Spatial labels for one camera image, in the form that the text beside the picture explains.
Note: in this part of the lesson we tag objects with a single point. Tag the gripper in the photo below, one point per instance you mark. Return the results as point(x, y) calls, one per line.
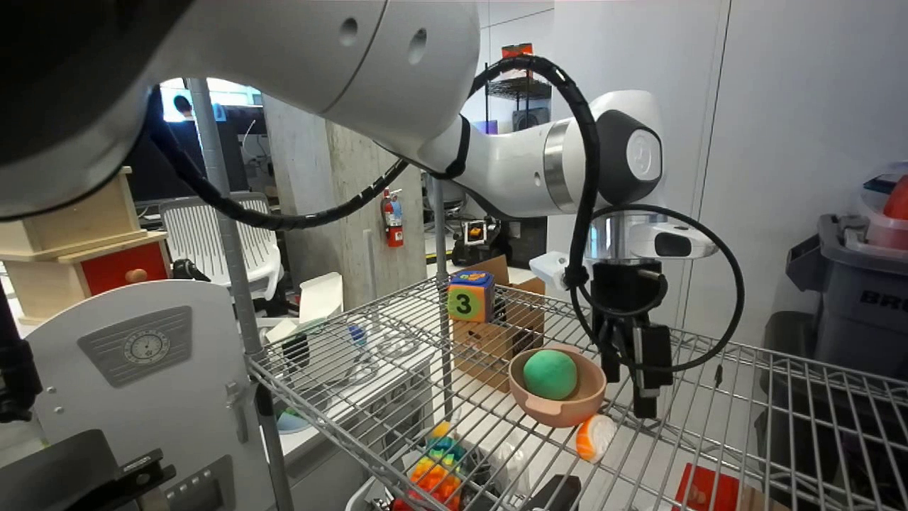
point(628, 287)

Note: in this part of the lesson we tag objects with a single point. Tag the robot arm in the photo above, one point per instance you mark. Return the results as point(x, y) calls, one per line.
point(298, 50)

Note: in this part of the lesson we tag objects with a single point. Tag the white and orange object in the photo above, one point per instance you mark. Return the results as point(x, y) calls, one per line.
point(594, 438)

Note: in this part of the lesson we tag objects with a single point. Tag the red flat object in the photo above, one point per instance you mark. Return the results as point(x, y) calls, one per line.
point(702, 490)

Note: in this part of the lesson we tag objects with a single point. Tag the black object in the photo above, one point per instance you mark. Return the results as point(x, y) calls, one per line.
point(557, 495)

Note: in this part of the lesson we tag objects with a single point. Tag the green ball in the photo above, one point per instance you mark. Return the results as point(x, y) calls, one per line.
point(550, 374)

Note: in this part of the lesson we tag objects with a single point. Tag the pink bowl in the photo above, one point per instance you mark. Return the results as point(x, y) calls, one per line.
point(560, 413)

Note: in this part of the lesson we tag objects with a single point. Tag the cardboard box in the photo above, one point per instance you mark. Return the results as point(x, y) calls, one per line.
point(496, 341)

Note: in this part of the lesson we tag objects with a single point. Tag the colourful number cube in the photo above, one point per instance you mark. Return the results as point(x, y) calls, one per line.
point(469, 298)

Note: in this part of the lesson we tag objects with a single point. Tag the rainbow bubble toy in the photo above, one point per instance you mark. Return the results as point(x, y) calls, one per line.
point(436, 465)

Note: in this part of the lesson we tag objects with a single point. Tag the grey bin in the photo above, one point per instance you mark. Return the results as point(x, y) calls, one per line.
point(858, 305)

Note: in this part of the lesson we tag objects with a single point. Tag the red fire extinguisher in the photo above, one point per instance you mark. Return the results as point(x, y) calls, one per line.
point(393, 220)

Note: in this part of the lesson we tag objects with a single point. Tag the clear container with red lid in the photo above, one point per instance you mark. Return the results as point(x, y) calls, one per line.
point(887, 213)

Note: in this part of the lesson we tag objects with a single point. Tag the white box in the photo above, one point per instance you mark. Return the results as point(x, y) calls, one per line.
point(320, 297)

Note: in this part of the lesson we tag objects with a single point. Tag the white slatted chair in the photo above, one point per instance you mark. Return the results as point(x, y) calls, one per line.
point(195, 231)

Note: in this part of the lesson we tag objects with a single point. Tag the monitor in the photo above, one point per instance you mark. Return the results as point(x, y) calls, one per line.
point(234, 99)

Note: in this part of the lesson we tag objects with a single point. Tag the white toy kitchen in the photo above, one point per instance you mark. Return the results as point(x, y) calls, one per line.
point(142, 397)

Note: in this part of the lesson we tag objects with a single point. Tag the wooden cabinet with red drawer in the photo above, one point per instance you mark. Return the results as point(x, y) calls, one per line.
point(78, 241)

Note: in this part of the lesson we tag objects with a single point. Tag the black device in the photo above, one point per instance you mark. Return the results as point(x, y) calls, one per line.
point(71, 475)

